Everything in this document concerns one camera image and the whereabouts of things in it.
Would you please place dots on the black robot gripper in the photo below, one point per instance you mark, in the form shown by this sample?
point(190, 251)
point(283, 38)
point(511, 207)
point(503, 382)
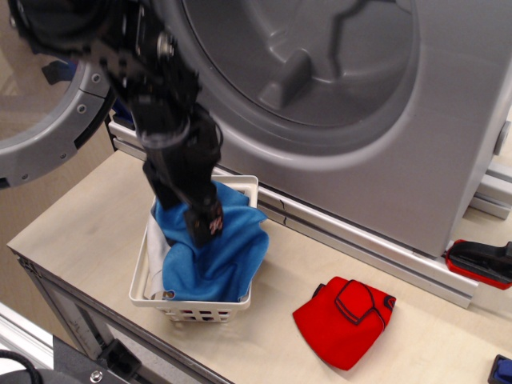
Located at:
point(181, 151)

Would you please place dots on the red garment with dark trim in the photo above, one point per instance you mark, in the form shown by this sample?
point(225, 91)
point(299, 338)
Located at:
point(343, 319)

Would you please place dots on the black bracket with bolt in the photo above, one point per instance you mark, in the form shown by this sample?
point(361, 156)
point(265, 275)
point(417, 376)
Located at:
point(96, 364)

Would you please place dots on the aluminium table frame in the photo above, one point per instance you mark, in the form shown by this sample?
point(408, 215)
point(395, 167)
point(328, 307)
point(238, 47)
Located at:
point(110, 338)

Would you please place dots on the white cloth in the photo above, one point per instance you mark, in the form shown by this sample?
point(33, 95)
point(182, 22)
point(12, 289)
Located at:
point(157, 248)

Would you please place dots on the grey toy washing machine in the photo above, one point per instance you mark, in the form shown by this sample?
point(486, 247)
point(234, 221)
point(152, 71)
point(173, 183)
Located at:
point(382, 113)

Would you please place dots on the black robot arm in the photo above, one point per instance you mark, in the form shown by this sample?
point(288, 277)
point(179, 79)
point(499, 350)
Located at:
point(141, 60)

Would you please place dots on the blue and black clamp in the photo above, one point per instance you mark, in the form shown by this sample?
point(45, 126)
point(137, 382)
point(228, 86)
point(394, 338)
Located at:
point(501, 371)

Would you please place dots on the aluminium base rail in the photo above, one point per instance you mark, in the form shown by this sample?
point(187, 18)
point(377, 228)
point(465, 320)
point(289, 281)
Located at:
point(360, 244)

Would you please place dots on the round grey washer door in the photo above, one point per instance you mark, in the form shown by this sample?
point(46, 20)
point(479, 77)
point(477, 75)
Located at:
point(50, 108)

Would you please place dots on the white plastic laundry basket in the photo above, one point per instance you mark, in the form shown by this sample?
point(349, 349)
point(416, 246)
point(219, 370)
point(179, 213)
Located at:
point(193, 311)

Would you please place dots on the blue cloth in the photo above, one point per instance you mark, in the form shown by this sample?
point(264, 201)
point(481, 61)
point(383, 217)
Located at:
point(221, 270)

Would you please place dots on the red and black clamp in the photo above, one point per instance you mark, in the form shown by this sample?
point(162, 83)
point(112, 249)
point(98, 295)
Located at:
point(481, 262)

